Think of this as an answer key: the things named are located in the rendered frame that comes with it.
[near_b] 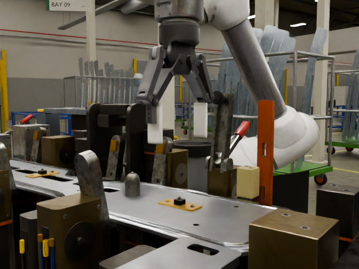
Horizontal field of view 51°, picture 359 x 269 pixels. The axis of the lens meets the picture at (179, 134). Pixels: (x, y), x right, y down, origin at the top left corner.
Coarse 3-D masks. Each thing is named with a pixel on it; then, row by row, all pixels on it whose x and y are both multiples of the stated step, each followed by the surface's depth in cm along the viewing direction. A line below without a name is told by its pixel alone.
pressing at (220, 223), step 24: (24, 168) 110; (48, 168) 110; (48, 192) 83; (72, 192) 81; (120, 192) 81; (144, 192) 81; (168, 192) 81; (192, 192) 80; (120, 216) 66; (144, 216) 65; (168, 216) 65; (192, 216) 65; (216, 216) 65; (240, 216) 65; (216, 240) 54; (240, 240) 54
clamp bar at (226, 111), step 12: (216, 96) 79; (228, 96) 80; (216, 108) 82; (228, 108) 80; (216, 120) 82; (228, 120) 80; (216, 132) 82; (228, 132) 81; (216, 144) 82; (228, 144) 81; (216, 156) 83; (228, 156) 81
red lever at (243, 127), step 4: (240, 124) 90; (244, 124) 89; (248, 124) 89; (240, 128) 88; (244, 128) 88; (248, 128) 90; (236, 132) 87; (240, 132) 87; (244, 132) 88; (236, 136) 87; (240, 136) 87; (232, 140) 86; (236, 140) 86; (232, 144) 85; (236, 144) 86; (232, 148) 85; (220, 156) 82; (216, 160) 82; (220, 160) 81; (216, 164) 81; (220, 164) 81
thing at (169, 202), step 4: (164, 200) 74; (168, 200) 74; (172, 200) 74; (176, 200) 71; (180, 200) 71; (184, 200) 71; (160, 204) 72; (164, 204) 71; (168, 204) 71; (172, 204) 71; (176, 204) 71; (180, 204) 70; (184, 204) 71; (188, 204) 71; (196, 204) 71; (180, 208) 69; (184, 208) 69; (188, 208) 69; (192, 208) 69; (196, 208) 69
